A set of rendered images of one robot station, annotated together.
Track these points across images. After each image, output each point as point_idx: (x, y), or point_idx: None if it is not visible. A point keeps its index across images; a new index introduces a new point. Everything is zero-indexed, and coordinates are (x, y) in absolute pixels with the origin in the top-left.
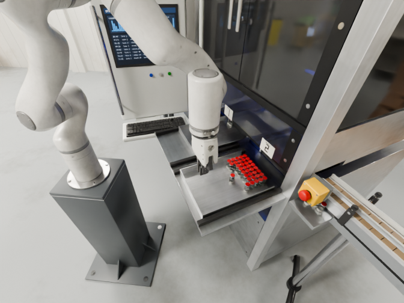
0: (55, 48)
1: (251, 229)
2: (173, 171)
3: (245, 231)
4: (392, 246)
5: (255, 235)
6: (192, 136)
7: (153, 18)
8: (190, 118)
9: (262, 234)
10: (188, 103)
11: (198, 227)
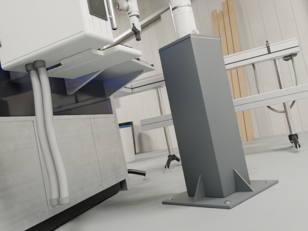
0: None
1: (114, 139)
2: (139, 58)
3: (114, 151)
4: None
5: (116, 139)
6: (135, 20)
7: None
8: (138, 8)
9: (116, 127)
10: (136, 4)
11: (154, 67)
